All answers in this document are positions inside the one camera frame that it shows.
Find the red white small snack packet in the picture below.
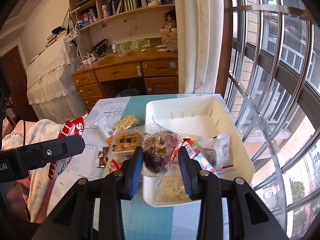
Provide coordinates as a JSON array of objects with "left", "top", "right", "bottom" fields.
[{"left": 106, "top": 156, "right": 126, "bottom": 174}]

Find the long red white biscuit pack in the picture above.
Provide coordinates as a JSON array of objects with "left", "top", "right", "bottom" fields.
[{"left": 46, "top": 112, "right": 88, "bottom": 180}]

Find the brown chocolate candy wrapper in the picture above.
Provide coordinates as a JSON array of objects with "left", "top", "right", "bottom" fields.
[{"left": 95, "top": 146, "right": 109, "bottom": 168}]

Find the white red-edged snack packet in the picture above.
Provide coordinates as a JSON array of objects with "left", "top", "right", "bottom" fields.
[{"left": 199, "top": 132, "right": 234, "bottom": 173}]

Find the puffed rice cracker pack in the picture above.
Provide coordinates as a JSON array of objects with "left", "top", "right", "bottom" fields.
[{"left": 153, "top": 176, "right": 190, "bottom": 205}]

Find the orange cookie tray pack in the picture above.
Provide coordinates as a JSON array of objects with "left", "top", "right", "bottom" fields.
[{"left": 111, "top": 128, "right": 143, "bottom": 157}]

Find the mixed nuts clear bag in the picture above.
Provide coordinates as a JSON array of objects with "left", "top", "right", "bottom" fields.
[{"left": 135, "top": 123, "right": 183, "bottom": 178}]

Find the white orange snack bar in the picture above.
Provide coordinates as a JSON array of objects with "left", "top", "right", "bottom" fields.
[{"left": 94, "top": 117, "right": 114, "bottom": 146}]

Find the person's left hand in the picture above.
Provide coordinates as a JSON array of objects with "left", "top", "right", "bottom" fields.
[{"left": 7, "top": 182, "right": 29, "bottom": 221}]

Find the pastel fleece blanket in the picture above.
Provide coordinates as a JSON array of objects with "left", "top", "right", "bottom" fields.
[{"left": 1, "top": 118, "right": 63, "bottom": 224}]

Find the dark wooden door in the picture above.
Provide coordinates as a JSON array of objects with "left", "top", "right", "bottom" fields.
[{"left": 1, "top": 46, "right": 39, "bottom": 122}]

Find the blue white patterned tablecloth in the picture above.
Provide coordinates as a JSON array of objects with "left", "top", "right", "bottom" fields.
[{"left": 46, "top": 93, "right": 231, "bottom": 240}]

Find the white lace covered cabinet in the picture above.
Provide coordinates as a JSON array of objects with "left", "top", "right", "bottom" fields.
[{"left": 27, "top": 38, "right": 87, "bottom": 124}]

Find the white plastic storage bin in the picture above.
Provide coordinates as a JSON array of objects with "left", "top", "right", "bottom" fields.
[{"left": 142, "top": 94, "right": 256, "bottom": 208}]

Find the metal window security grille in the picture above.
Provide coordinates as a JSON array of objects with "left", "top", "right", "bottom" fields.
[{"left": 225, "top": 0, "right": 319, "bottom": 239}]

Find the plastic bag under desk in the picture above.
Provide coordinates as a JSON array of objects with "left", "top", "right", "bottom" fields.
[{"left": 116, "top": 88, "right": 140, "bottom": 98}]

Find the white small bottle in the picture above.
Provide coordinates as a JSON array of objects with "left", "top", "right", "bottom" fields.
[{"left": 112, "top": 43, "right": 118, "bottom": 55}]

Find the wooden desk with drawers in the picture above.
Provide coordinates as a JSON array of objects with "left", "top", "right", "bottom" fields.
[{"left": 72, "top": 47, "right": 179, "bottom": 110}]

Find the wooden bookshelf hutch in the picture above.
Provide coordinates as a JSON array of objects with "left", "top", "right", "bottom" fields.
[{"left": 68, "top": 0, "right": 175, "bottom": 55}]

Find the patterned cardboard box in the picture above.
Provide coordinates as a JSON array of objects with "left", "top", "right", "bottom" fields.
[{"left": 160, "top": 28, "right": 178, "bottom": 46}]

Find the doll on desk box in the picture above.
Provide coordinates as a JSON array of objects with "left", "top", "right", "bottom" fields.
[{"left": 164, "top": 10, "right": 176, "bottom": 30}]

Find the cream floral curtain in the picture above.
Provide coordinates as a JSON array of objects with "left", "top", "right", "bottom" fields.
[{"left": 175, "top": 0, "right": 224, "bottom": 94}]

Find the white charger with cables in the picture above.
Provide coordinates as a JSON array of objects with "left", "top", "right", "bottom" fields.
[{"left": 78, "top": 52, "right": 97, "bottom": 68}]

